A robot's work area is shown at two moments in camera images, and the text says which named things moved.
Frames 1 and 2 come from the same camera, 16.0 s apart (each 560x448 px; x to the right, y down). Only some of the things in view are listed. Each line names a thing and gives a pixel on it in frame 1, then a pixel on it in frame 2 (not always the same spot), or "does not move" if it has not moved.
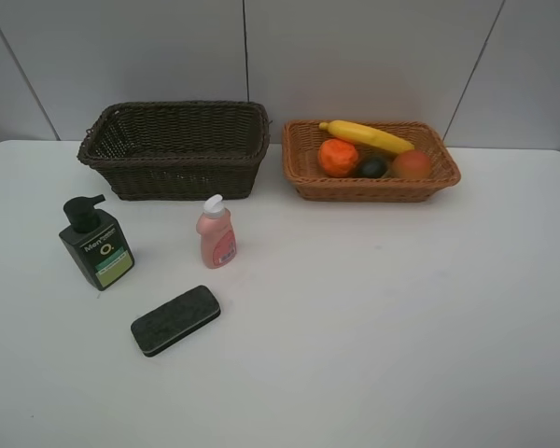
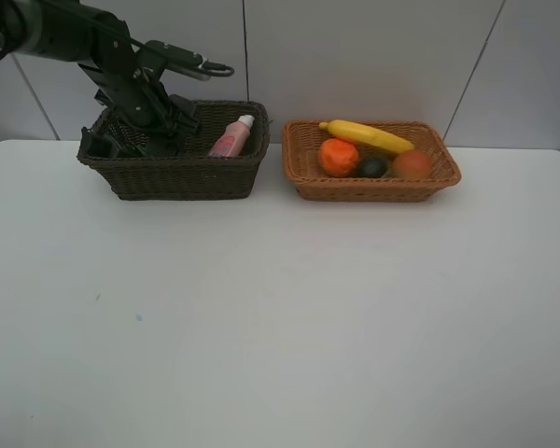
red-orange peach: [412, 164] does not move
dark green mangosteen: [373, 167] does not move
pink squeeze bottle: [216, 232] → [234, 139]
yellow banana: [369, 134] does not move
